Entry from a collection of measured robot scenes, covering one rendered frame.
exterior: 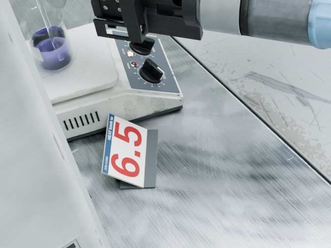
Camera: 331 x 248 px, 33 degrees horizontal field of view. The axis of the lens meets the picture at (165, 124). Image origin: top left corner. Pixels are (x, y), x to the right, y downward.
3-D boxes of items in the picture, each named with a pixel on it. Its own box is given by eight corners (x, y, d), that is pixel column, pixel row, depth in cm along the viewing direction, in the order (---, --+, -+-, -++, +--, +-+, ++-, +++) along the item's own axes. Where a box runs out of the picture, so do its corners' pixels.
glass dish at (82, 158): (59, 149, 75) (55, 139, 74) (98, 155, 74) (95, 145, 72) (45, 184, 72) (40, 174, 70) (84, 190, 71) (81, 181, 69)
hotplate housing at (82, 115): (160, 47, 85) (153, 7, 79) (185, 110, 77) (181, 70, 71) (16, 88, 83) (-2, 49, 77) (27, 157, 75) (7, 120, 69)
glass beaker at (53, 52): (72, 77, 72) (55, 31, 65) (32, 77, 72) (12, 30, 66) (82, 45, 75) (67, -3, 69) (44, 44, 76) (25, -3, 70)
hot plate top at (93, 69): (101, 24, 78) (100, 19, 77) (121, 84, 71) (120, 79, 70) (16, 47, 77) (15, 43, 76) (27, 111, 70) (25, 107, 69)
